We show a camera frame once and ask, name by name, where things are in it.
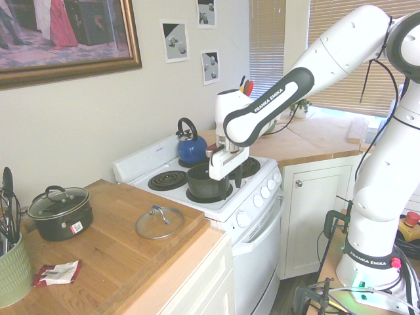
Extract black bar clamp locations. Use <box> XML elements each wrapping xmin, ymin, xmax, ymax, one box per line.
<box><xmin>293</xmin><ymin>277</ymin><xmax>334</xmax><ymax>315</ymax></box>

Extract red emergency stop button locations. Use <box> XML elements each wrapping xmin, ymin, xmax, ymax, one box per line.
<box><xmin>398</xmin><ymin>211</ymin><xmax>420</xmax><ymax>237</ymax></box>

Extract white electric stove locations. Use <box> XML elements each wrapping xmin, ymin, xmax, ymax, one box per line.
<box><xmin>112</xmin><ymin>134</ymin><xmax>286</xmax><ymax>315</ymax></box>

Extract dark saucepan with steel handle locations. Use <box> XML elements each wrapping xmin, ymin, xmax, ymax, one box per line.
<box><xmin>186</xmin><ymin>163</ymin><xmax>230</xmax><ymax>200</ymax></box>

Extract glass lid with steel handle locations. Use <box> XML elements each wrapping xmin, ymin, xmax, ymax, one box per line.
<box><xmin>135</xmin><ymin>205</ymin><xmax>186</xmax><ymax>240</ymax></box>

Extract large grey paper print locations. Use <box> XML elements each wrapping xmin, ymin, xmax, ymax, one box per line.
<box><xmin>159</xmin><ymin>19</ymin><xmax>191</xmax><ymax>64</ymax></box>

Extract wide wooden window blind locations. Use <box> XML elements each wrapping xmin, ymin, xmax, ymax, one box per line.
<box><xmin>306</xmin><ymin>0</ymin><xmax>420</xmax><ymax>117</ymax></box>

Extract white cabinet with door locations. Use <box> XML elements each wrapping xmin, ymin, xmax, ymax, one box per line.
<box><xmin>278</xmin><ymin>153</ymin><xmax>365</xmax><ymax>282</ymax></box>

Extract black stockpot with price sticker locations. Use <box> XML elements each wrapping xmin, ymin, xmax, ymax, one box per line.
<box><xmin>29</xmin><ymin>201</ymin><xmax>95</xmax><ymax>242</ymax></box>

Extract large wooden butcher block board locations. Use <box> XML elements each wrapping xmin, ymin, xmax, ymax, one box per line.
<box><xmin>0</xmin><ymin>178</ymin><xmax>211</xmax><ymax>315</ymax></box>

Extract white cabinet without knob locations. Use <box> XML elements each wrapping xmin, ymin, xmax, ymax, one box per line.
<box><xmin>157</xmin><ymin>229</ymin><xmax>236</xmax><ymax>315</ymax></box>

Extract green C-clamp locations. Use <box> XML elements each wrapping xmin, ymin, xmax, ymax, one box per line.
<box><xmin>324</xmin><ymin>209</ymin><xmax>352</xmax><ymax>237</ymax></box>

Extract black cable bundle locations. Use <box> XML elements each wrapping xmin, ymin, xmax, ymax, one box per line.
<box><xmin>392</xmin><ymin>229</ymin><xmax>420</xmax><ymax>306</ymax></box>

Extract black kitchen tongs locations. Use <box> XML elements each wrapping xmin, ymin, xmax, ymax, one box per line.
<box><xmin>1</xmin><ymin>166</ymin><xmax>20</xmax><ymax>245</ymax></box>

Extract blue kettle with black handle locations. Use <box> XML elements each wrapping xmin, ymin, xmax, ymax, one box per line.
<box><xmin>175</xmin><ymin>117</ymin><xmax>209</xmax><ymax>165</ymax></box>

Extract glass lid with black handle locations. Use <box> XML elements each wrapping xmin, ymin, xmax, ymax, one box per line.
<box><xmin>28</xmin><ymin>185</ymin><xmax>90</xmax><ymax>220</ymax></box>

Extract narrow wooden window blind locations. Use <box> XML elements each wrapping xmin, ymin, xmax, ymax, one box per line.
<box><xmin>248</xmin><ymin>0</ymin><xmax>285</xmax><ymax>101</ymax></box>

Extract red and white packet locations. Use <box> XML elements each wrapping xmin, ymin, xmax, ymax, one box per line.
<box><xmin>31</xmin><ymin>260</ymin><xmax>82</xmax><ymax>288</ymax></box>

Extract gold framed painting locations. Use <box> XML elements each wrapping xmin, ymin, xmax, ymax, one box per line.
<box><xmin>0</xmin><ymin>0</ymin><xmax>143</xmax><ymax>91</ymax></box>

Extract green ribbed utensil holder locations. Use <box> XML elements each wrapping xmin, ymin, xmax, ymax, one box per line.
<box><xmin>0</xmin><ymin>231</ymin><xmax>33</xmax><ymax>309</ymax></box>

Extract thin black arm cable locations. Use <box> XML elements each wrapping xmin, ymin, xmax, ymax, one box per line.
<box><xmin>352</xmin><ymin>16</ymin><xmax>408</xmax><ymax>184</ymax></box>

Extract bushy plant in white pot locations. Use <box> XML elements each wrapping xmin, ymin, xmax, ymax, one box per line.
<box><xmin>288</xmin><ymin>98</ymin><xmax>312</xmax><ymax>119</ymax></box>

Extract black wire whisk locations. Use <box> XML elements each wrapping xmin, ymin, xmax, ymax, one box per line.
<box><xmin>0</xmin><ymin>188</ymin><xmax>22</xmax><ymax>247</ymax></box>

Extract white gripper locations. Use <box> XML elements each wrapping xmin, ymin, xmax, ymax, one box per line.
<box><xmin>209</xmin><ymin>146</ymin><xmax>250</xmax><ymax>201</ymax></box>

